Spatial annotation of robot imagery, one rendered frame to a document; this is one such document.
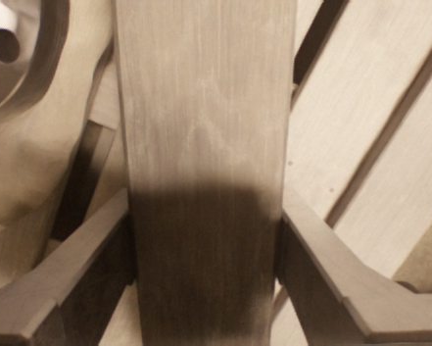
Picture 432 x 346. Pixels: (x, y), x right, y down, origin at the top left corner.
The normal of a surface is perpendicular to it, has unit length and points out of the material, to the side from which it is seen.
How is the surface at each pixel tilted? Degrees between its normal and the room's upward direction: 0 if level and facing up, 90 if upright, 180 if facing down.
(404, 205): 0
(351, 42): 0
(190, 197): 0
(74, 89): 60
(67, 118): 56
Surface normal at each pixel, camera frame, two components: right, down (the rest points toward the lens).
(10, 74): 0.01, 0.26
